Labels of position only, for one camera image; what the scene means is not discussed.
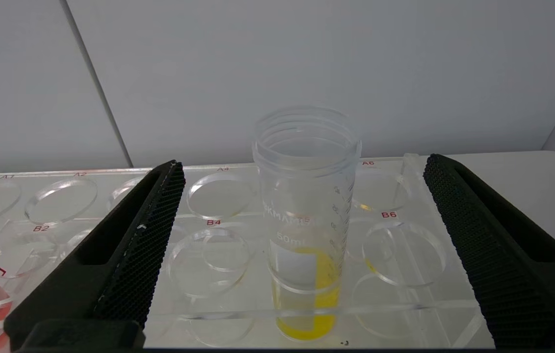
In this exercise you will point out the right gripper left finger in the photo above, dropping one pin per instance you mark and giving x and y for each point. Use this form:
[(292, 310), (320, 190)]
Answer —
[(110, 274)]

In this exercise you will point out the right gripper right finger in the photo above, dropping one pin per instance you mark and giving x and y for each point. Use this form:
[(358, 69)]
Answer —
[(513, 264)]

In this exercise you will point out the yellow pigment test tube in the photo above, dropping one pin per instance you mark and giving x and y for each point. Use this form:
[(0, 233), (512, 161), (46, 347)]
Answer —
[(306, 206)]

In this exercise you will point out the clear acrylic test tube rack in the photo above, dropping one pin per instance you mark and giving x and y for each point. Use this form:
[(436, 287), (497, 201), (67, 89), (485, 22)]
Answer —
[(218, 196)]

